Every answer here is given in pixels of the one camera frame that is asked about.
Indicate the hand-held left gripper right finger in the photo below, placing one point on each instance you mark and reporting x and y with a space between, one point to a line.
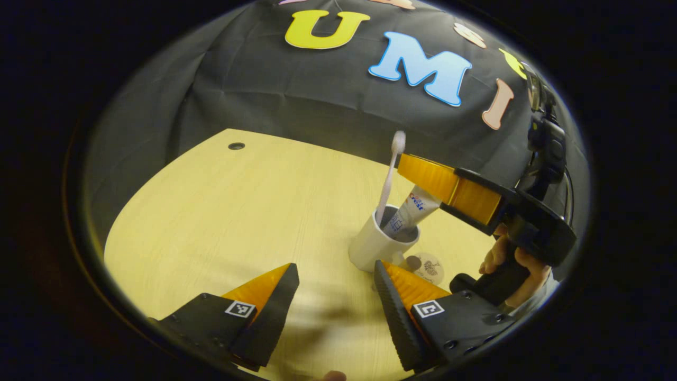
396 317

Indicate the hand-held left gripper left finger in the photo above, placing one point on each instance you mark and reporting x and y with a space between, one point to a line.
275 312

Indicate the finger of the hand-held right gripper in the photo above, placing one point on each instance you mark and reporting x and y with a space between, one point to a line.
428 177

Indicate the white toothpaste tube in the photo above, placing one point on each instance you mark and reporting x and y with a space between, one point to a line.
415 209

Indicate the white toothbrush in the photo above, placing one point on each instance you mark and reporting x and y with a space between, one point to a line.
390 180

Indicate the round wooden coaster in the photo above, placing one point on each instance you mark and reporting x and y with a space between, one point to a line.
431 270

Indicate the light wooden desktop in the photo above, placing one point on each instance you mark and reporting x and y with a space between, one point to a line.
238 211

